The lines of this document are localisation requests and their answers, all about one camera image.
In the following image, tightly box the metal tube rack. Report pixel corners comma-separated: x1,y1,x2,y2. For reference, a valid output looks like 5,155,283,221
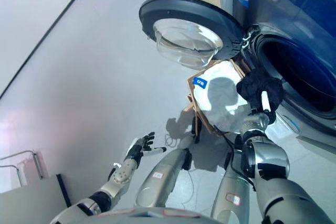
0,150,44,188

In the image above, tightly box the blue fabric tag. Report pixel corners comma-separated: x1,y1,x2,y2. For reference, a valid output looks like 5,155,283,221
192,76,208,89

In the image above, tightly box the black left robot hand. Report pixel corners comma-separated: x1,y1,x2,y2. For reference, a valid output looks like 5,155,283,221
127,131,167,162

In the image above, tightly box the black garment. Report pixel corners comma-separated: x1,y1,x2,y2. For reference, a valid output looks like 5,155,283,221
236,70,285,112

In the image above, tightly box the silver robot leg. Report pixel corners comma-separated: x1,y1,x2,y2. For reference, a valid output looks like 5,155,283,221
211,134,260,224
135,134,194,209

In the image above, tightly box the silver left robot leg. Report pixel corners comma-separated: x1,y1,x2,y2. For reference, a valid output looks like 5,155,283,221
135,134,194,209

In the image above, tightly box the washer energy label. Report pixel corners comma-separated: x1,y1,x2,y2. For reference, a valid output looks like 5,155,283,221
282,115,300,134

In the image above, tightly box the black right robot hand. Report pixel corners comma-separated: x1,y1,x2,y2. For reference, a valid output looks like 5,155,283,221
249,90,276,116

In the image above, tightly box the silver right robot leg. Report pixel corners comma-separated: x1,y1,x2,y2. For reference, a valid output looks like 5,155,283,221
211,134,260,224

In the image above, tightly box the thin white cable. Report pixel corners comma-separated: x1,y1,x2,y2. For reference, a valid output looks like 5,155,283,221
164,132,196,205

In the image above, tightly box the round glass washer door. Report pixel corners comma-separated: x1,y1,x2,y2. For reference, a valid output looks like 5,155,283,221
138,0,249,68

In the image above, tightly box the dark grey washing machine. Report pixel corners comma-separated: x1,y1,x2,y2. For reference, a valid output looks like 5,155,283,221
219,0,336,146

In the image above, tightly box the wicker laundry basket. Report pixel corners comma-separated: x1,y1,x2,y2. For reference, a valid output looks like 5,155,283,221
184,58,253,137

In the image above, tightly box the black cable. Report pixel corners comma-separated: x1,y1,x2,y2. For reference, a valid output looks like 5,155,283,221
216,125,238,168

